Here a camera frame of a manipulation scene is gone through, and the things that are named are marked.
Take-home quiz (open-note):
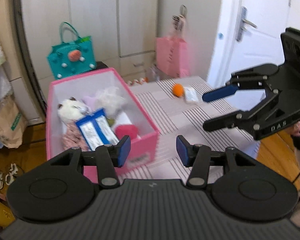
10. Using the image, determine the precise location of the blue snack packet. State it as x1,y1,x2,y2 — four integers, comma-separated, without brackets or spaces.
75,109,119,151

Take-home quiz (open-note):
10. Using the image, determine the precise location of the red strawberry plush pouch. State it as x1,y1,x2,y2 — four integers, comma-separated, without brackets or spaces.
114,124,139,140

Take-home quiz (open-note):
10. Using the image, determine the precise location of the pink floral fabric item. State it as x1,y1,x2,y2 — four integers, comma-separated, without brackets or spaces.
62,122,90,151

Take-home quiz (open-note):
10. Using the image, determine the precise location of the white cat plush toy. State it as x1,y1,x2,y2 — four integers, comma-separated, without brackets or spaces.
58,97,91,125

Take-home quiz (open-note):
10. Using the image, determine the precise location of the green plush ball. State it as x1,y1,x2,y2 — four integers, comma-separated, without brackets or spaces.
106,118,115,127

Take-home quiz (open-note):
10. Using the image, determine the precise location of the white tissue packet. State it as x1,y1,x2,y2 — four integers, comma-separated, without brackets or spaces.
184,87,199,103

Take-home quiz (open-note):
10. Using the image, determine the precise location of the pink cardboard storage box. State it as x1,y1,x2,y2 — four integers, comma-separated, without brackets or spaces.
46,68,159,179

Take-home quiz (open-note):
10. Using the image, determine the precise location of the orange plush ball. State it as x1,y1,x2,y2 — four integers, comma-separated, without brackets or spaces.
172,83,184,98

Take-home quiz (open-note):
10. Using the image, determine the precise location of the striped pink bed sheet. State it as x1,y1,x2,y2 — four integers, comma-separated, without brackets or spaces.
84,75,262,183

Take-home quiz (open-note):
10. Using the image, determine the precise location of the purple plush toy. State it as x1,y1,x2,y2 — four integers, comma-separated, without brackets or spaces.
82,96,97,110

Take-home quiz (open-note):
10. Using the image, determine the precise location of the pink paper gift bag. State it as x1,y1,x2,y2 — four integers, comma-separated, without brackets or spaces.
156,36,190,78

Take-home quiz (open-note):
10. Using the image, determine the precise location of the white door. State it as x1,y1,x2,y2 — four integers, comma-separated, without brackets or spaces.
207,0,300,88

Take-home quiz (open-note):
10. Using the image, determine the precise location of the black suitcase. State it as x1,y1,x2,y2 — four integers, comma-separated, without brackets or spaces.
96,61,108,69

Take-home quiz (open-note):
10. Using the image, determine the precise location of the brown paper shopping bag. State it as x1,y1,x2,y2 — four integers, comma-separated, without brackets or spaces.
0,96,27,148

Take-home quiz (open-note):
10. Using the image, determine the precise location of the teal felt tote bag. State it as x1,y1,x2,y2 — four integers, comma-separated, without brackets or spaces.
47,22,97,80

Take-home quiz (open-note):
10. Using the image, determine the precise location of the white wardrobe cabinet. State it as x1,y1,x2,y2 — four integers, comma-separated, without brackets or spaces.
20,0,225,120

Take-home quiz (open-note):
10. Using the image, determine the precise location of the black clothes rack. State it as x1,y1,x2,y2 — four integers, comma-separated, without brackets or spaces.
12,0,47,117

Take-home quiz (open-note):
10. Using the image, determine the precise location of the silver door handle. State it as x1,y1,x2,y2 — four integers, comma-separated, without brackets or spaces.
236,7,257,42

